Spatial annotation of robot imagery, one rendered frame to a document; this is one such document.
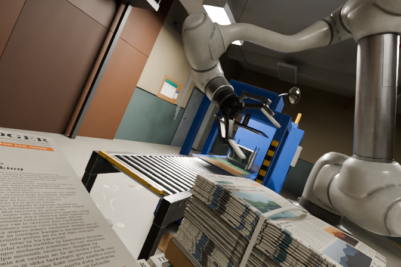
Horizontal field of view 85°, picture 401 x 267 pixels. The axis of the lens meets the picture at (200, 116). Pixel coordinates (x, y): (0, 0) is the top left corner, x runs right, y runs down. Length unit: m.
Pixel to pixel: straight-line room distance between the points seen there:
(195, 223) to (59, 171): 0.36
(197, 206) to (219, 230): 0.08
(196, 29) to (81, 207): 0.55
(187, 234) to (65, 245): 0.42
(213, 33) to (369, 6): 0.45
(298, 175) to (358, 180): 8.90
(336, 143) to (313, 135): 0.82
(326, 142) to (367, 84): 8.97
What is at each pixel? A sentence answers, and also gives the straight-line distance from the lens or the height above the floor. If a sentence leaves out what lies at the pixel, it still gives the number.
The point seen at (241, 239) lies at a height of 0.99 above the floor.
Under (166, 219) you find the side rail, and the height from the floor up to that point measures 0.72.
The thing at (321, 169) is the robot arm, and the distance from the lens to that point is 0.99.
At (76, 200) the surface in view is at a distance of 0.25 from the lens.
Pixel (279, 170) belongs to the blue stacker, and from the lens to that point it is 4.55.
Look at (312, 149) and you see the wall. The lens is 9.71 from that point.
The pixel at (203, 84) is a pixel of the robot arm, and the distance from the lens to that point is 0.79.
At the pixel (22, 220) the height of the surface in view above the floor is 1.07.
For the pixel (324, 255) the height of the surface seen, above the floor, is 1.06.
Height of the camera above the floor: 1.18
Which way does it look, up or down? 1 degrees up
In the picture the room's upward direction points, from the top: 23 degrees clockwise
